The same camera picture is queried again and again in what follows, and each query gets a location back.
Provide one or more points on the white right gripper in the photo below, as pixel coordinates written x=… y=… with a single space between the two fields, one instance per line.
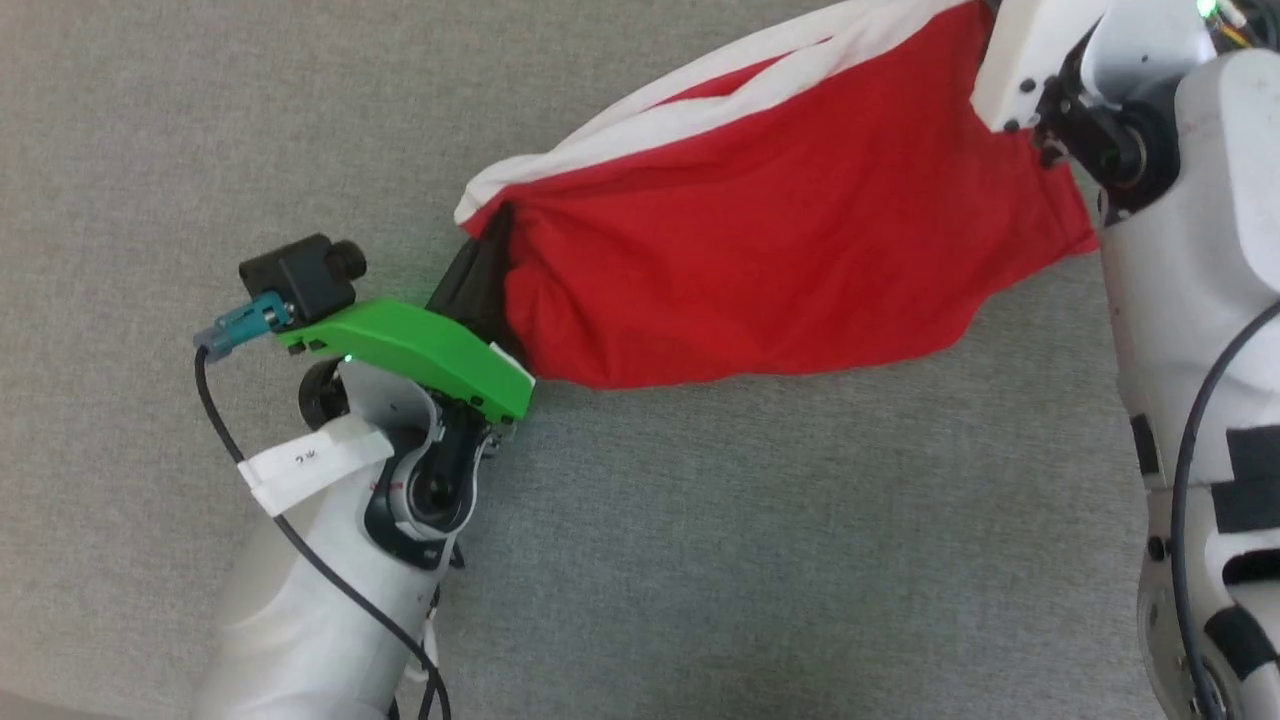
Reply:
x=1030 y=50

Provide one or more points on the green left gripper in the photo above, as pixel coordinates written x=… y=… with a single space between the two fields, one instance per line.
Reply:
x=420 y=345

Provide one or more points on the red shirt with white trim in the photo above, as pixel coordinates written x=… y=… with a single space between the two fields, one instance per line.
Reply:
x=780 y=250

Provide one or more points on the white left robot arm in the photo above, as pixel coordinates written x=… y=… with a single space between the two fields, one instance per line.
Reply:
x=300 y=620

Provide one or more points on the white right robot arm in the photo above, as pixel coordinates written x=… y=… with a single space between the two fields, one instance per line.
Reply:
x=1190 y=280

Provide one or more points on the grey fabric sofa surface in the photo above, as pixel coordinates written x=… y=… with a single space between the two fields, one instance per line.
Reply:
x=750 y=550

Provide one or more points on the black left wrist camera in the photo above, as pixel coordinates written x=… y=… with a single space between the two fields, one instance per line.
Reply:
x=305 y=275

